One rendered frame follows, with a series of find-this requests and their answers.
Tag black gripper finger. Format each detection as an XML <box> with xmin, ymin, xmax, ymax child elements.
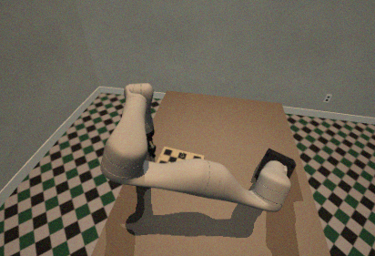
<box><xmin>147</xmin><ymin>140</ymin><xmax>156</xmax><ymax>157</ymax></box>

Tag chessboard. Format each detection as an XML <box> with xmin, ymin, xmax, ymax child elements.
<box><xmin>157</xmin><ymin>147</ymin><xmax>205</xmax><ymax>163</ymax></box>

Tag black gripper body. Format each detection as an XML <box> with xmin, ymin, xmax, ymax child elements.
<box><xmin>147</xmin><ymin>129</ymin><xmax>155</xmax><ymax>145</ymax></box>

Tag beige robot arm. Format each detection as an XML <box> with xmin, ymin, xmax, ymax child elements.
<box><xmin>100</xmin><ymin>83</ymin><xmax>291</xmax><ymax>212</ymax></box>

